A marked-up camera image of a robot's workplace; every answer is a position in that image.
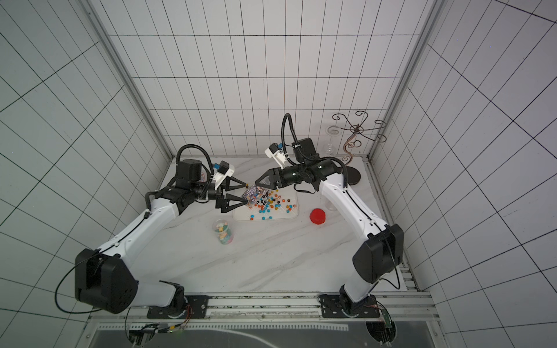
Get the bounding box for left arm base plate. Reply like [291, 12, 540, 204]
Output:
[147, 295, 210, 320]

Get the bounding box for red jar lid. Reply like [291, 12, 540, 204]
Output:
[309, 208, 326, 225]

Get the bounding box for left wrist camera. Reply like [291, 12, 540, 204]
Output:
[212, 161, 235, 189]

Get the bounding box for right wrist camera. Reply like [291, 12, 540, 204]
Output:
[265, 143, 288, 169]

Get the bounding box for jar of small dark candies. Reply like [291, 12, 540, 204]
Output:
[242, 185, 268, 206]

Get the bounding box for pile of colourful lollipops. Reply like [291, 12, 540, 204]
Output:
[247, 188, 297, 221]

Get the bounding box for jar of pastel candies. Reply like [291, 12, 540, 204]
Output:
[213, 220, 234, 244]

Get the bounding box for aluminium mounting rail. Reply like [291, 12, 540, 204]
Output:
[88, 292, 440, 325]

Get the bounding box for copper wine glass rack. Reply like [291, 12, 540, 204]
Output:
[332, 110, 387, 186]

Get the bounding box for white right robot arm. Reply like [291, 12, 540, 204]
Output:
[255, 113, 404, 305]

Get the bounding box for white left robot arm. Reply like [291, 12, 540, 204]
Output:
[74, 144, 247, 316]

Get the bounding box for white plastic tray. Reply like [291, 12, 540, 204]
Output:
[232, 182, 300, 221]

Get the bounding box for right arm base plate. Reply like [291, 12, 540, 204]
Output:
[318, 294, 381, 319]

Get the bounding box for clear hanging wine glass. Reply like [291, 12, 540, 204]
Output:
[325, 126, 342, 156]

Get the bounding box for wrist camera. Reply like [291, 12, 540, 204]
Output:
[265, 143, 288, 169]
[212, 161, 235, 189]

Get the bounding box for clear lollipop jar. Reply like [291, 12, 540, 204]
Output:
[323, 189, 342, 211]

